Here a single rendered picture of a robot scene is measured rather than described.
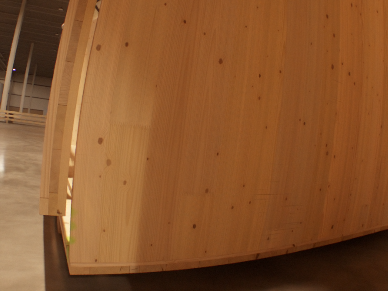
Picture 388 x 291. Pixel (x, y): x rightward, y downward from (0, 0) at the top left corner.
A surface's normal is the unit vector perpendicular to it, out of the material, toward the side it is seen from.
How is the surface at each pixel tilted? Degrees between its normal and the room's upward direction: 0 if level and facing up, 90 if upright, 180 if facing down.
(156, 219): 90
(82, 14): 90
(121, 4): 90
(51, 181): 90
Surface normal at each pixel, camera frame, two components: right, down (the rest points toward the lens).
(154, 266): 0.48, 0.05
